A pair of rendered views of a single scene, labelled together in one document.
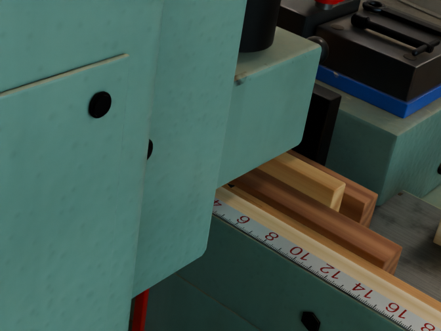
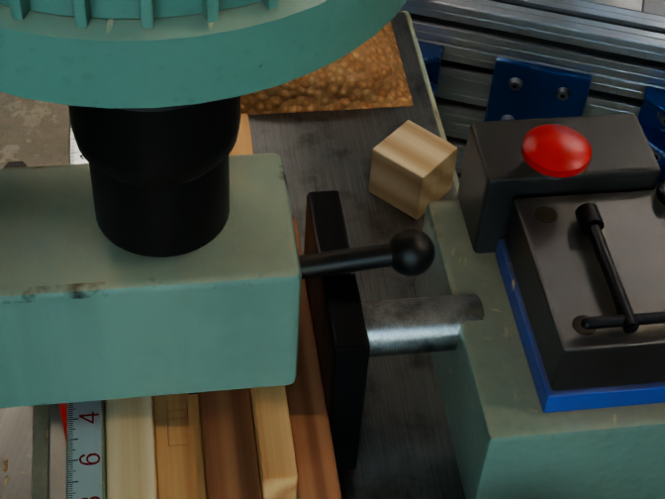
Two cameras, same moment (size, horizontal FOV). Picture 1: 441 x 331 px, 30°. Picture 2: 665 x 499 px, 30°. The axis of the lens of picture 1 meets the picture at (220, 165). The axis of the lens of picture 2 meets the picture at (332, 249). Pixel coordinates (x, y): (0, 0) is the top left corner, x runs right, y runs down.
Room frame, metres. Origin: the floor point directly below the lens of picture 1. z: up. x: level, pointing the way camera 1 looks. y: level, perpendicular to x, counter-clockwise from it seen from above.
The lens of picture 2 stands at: (0.25, -0.27, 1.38)
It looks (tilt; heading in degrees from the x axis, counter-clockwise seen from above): 47 degrees down; 44
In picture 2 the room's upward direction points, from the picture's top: 4 degrees clockwise
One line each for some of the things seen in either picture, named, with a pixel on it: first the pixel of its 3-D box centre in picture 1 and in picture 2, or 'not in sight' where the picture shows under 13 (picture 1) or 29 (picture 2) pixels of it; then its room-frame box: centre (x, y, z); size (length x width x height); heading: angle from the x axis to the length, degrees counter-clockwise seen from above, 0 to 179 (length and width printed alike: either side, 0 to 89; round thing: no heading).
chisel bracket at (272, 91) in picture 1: (193, 115); (120, 288); (0.43, 0.02, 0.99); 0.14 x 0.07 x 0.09; 145
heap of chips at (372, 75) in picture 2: not in sight; (301, 48); (0.66, 0.16, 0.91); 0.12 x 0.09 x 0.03; 145
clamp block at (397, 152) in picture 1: (350, 124); (580, 358); (0.60, -0.10, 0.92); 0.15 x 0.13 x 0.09; 55
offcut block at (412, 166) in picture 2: not in sight; (412, 169); (0.63, 0.04, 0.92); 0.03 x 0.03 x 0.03; 8
